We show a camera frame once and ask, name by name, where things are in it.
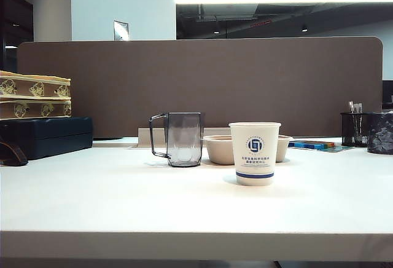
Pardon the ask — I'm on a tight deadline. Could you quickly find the dark blue hard case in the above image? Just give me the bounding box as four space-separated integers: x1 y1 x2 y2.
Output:
0 116 94 161

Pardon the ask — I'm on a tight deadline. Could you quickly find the transparent grey plastic mug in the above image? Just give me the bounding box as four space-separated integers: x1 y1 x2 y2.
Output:
149 111 206 168

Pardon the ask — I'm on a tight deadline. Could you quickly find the yellow brown patterned box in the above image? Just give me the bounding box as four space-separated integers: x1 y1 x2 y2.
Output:
0 98 72 120
0 70 72 101

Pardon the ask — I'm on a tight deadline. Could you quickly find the white round pillar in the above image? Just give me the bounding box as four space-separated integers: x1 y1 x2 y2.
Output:
33 0 72 42

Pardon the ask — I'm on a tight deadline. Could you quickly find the beige pulp food tray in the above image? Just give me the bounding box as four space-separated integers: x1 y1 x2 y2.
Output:
203 135 294 165

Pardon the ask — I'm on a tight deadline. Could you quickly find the brown desk divider panel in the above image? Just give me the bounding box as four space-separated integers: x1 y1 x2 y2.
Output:
17 36 384 141

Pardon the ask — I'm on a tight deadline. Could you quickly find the silver wall plate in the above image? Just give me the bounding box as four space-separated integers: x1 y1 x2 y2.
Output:
113 20 130 41

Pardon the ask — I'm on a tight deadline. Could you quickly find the black mesh pen holder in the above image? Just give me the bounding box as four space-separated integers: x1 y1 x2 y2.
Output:
340 111 374 148

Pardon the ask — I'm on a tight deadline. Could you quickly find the dark crumpled bag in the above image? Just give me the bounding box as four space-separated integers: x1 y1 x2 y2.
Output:
367 111 393 155

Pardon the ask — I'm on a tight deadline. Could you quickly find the dark brown leather strap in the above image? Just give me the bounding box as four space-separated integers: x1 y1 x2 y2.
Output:
0 141 29 167

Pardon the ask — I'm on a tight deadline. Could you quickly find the coloured blocks tray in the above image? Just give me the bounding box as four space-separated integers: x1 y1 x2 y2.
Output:
287 140 356 153

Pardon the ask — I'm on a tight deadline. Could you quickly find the white paper cup blue logo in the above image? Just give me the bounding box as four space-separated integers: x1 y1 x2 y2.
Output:
228 122 282 187

